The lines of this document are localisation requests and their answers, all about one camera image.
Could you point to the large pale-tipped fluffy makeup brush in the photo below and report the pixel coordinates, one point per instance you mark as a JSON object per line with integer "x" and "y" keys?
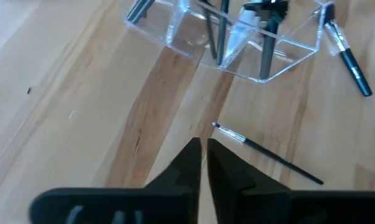
{"x": 268, "y": 49}

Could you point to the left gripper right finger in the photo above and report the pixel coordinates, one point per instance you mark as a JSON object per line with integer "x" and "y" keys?
{"x": 252, "y": 202}

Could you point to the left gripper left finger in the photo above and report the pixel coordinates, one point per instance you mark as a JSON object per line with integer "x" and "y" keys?
{"x": 174, "y": 199}

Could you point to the clear acrylic organizer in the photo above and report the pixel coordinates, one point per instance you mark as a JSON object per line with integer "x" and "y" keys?
{"x": 299, "y": 59}

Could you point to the medium pale-tipped makeup brush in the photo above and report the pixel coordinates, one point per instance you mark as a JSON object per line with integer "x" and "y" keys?
{"x": 355, "y": 70}

